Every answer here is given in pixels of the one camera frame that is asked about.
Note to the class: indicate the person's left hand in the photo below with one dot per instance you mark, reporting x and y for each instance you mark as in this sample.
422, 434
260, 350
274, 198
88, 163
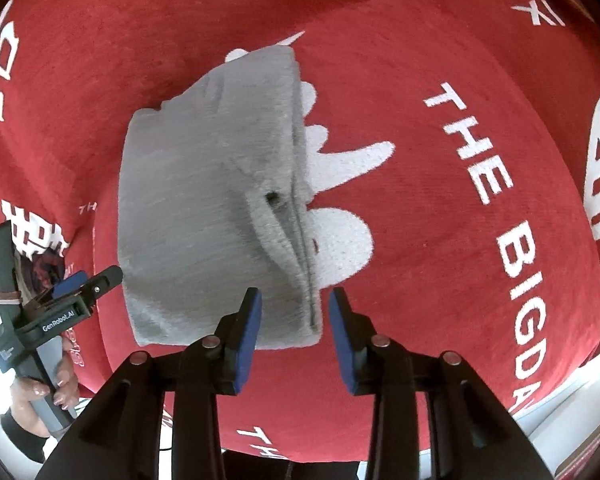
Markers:
22, 400

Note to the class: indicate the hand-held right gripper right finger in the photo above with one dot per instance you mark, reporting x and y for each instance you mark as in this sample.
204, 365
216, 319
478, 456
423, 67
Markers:
341, 345

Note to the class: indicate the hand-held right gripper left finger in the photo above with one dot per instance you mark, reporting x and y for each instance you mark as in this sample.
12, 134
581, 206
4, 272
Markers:
247, 340

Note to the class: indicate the dark red black cloth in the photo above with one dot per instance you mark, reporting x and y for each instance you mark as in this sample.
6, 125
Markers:
45, 270

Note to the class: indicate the person's left forearm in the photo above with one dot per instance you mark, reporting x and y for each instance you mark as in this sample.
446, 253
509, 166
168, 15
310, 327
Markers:
22, 440

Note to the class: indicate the red printed blanket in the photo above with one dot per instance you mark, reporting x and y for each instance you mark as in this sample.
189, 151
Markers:
405, 210

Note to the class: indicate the grey fleece garment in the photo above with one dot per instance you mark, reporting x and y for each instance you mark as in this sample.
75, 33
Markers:
195, 200

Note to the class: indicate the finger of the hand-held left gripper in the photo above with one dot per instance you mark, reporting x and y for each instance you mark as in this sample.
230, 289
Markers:
72, 282
102, 285

